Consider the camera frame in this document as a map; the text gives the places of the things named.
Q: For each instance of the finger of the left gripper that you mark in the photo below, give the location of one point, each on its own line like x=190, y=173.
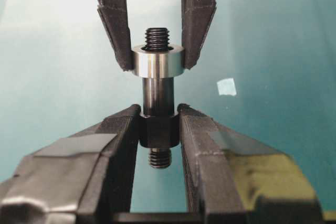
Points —
x=197, y=16
x=114, y=16

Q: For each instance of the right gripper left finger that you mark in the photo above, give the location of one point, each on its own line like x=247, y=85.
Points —
x=84, y=178

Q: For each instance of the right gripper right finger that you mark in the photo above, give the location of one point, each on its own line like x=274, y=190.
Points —
x=233, y=178

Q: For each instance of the silver metal washer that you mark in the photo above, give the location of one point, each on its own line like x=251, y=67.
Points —
x=158, y=64

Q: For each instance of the black threaded shaft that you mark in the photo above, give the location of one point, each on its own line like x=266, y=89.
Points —
x=158, y=105

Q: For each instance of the teal table cloth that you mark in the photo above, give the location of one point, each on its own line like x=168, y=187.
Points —
x=59, y=76

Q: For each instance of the middle pale tape marker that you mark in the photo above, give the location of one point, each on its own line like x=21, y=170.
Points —
x=227, y=87

